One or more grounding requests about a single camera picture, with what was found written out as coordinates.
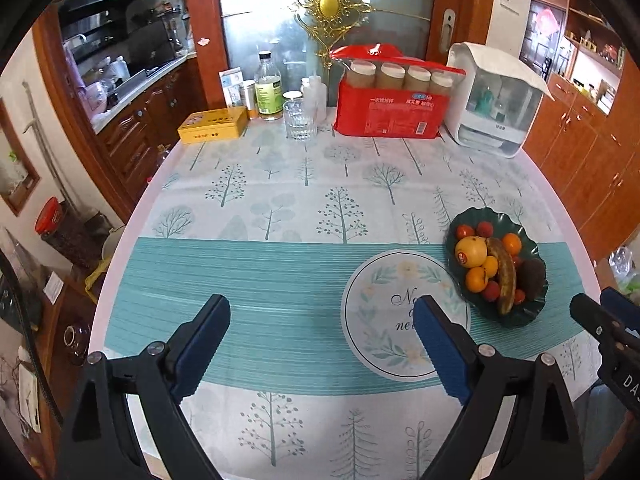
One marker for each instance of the golden door ornament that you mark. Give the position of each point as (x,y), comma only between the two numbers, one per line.
(327,22)

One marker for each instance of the wooden cabinet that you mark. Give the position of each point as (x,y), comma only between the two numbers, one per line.
(585,139)

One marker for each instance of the white plastic storage box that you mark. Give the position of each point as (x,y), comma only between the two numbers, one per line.
(495,105)

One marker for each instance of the clear drinking glass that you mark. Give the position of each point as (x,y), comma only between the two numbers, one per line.
(299,119)

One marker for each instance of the brown spotted banana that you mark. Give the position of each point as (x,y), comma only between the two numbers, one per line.
(506,275)

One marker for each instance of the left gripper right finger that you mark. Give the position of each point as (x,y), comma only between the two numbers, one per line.
(542,437)

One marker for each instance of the yellow tin box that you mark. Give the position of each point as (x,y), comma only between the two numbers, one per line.
(226,123)

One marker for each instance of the red tomato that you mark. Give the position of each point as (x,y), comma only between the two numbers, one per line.
(463,230)

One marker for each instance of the large orange mandarin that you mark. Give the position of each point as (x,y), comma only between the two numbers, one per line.
(512,244)

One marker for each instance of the small white blue box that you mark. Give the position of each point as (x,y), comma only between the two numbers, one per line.
(231,85)

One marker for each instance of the small metal can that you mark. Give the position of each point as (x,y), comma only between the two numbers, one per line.
(248,97)

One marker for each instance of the red paper cup package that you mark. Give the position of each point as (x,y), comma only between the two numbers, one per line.
(386,94)

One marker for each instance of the kitchen counter cabinet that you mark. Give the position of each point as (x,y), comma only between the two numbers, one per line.
(121,76)

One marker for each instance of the small yellow kumquat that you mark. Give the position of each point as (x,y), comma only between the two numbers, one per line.
(491,266)

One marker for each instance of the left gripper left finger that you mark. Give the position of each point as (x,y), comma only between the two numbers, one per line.
(98,440)

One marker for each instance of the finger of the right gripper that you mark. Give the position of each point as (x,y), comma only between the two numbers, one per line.
(621,308)
(589,314)

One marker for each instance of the tree pattern tablecloth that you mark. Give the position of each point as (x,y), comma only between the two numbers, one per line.
(321,248)

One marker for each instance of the small mandarin with stem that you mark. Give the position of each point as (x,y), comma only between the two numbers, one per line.
(476,279)

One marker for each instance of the large yellow orange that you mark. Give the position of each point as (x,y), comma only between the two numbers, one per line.
(471,251)

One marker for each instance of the dark avocado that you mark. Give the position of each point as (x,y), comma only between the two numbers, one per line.
(530,277)

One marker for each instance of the dark red wrinkled fruit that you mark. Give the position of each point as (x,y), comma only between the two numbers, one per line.
(485,229)

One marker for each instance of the dark green scalloped plate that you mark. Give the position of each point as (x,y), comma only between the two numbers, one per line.
(520,314)

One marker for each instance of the clear glass bottle green label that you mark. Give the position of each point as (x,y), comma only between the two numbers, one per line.
(268,88)

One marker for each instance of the white plastic bottle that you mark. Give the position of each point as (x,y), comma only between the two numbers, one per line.
(314,93)

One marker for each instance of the red strawberry fruit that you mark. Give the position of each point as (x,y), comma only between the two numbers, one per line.
(491,293)

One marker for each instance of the plastic bag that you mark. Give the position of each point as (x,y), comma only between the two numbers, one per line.
(625,272)

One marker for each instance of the red lidded jar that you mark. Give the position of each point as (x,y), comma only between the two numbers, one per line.
(79,241)

